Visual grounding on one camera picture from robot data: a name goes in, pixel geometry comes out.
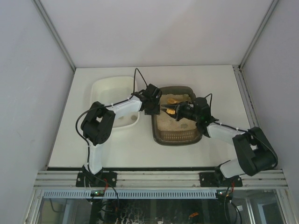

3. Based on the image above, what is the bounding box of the yellow litter scoop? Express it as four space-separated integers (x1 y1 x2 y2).
167 98 187 111

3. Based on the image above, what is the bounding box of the dark brown litter box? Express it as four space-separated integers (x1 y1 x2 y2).
151 86 202 146

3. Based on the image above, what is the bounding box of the white plastic tub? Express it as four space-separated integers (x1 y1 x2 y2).
90 76 140 130

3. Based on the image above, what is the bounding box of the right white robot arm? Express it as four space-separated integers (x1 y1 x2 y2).
161 97 278 179

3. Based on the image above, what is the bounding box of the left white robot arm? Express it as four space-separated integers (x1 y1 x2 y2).
75 84 162 175

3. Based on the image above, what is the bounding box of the right side aluminium rail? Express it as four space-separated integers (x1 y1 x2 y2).
232 65 272 164

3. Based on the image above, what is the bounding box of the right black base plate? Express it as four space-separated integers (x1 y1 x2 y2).
199 172 243 187

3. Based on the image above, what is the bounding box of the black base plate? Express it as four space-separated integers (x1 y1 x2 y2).
199 172 243 187
76 171 117 188

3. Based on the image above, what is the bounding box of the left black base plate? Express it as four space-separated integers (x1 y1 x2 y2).
76 171 117 188

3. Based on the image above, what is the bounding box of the grey slotted cable duct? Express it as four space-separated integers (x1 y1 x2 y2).
43 189 217 199

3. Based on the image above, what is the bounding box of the aluminium mounting rail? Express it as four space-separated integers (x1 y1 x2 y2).
34 170 288 189

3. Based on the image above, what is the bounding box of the right aluminium frame post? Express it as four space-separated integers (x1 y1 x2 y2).
239 0 280 70

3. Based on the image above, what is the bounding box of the aluminium frame post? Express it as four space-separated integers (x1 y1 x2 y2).
239 0 280 70
32 0 76 72

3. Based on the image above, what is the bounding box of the left aluminium frame post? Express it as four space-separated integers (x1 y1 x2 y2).
32 0 76 72

